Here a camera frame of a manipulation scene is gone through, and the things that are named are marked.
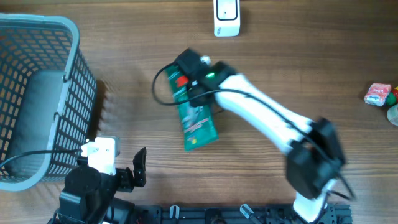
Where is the green glove package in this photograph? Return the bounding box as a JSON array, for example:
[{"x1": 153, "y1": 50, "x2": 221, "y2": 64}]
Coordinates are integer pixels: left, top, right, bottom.
[{"x1": 165, "y1": 66, "x2": 218, "y2": 151}]

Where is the red small packet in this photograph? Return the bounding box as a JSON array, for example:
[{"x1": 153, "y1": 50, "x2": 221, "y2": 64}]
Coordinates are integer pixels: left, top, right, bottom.
[{"x1": 364, "y1": 83, "x2": 391, "y2": 106}]

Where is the clear jar green lid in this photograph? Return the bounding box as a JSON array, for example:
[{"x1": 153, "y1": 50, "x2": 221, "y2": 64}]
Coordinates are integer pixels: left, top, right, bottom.
[{"x1": 387, "y1": 104, "x2": 398, "y2": 126}]

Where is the yellow bottle green cap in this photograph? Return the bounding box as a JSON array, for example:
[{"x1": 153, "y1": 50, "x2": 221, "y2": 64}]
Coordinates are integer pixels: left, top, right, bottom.
[{"x1": 385, "y1": 87, "x2": 398, "y2": 106}]

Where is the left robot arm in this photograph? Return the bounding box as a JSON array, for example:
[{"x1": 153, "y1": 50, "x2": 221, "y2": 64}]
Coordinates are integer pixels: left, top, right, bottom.
[{"x1": 49, "y1": 147, "x2": 147, "y2": 224}]

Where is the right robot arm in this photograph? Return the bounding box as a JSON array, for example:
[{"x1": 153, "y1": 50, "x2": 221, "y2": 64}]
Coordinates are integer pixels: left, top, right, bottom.
[{"x1": 174, "y1": 49, "x2": 347, "y2": 223}]

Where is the white barcode scanner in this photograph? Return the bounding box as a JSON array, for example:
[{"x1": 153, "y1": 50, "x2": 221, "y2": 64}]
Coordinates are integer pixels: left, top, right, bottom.
[{"x1": 213, "y1": 0, "x2": 241, "y2": 37}]

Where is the grey plastic shopping basket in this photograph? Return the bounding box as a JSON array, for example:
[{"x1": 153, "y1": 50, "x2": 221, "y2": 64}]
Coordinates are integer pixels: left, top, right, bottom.
[{"x1": 1, "y1": 14, "x2": 97, "y2": 192}]

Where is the black left camera cable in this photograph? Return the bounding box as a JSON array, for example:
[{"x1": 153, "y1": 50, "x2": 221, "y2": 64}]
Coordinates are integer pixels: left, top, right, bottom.
[{"x1": 0, "y1": 149, "x2": 82, "y2": 169}]

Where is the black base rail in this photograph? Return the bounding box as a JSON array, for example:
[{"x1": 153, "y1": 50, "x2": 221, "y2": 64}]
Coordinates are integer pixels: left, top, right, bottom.
[{"x1": 111, "y1": 198, "x2": 352, "y2": 224}]

